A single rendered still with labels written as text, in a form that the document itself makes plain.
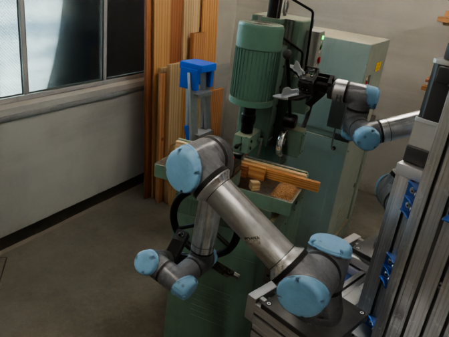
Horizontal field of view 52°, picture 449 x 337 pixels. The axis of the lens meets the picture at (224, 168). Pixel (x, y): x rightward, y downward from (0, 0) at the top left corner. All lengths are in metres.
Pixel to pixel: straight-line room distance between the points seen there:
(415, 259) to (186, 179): 0.63
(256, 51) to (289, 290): 0.93
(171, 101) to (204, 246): 1.95
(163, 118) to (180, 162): 2.13
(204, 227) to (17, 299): 1.49
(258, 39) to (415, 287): 0.97
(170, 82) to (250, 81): 1.53
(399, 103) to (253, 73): 2.42
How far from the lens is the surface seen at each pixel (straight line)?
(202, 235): 1.41
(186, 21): 3.54
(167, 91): 3.24
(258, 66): 1.74
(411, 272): 1.34
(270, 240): 1.14
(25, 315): 2.57
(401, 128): 1.54
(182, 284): 1.38
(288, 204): 1.75
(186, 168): 1.14
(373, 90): 1.61
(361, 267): 1.79
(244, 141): 1.85
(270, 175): 1.90
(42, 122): 2.89
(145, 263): 1.41
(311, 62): 2.04
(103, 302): 2.59
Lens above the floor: 1.67
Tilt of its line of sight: 23 degrees down
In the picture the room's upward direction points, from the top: 7 degrees clockwise
